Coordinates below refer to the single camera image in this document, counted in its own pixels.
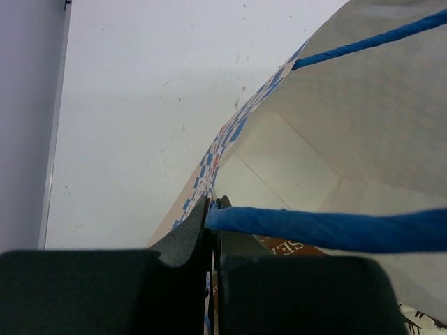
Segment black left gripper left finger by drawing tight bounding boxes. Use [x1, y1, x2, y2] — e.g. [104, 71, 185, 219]
[1, 197, 210, 334]

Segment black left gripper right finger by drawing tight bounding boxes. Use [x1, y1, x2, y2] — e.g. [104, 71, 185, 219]
[214, 195, 409, 335]

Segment brown kettle chips bag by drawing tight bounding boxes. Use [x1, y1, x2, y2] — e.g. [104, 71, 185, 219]
[209, 233, 447, 335]

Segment blue checkered paper bag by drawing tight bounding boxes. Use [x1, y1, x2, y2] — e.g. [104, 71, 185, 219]
[145, 0, 447, 335]

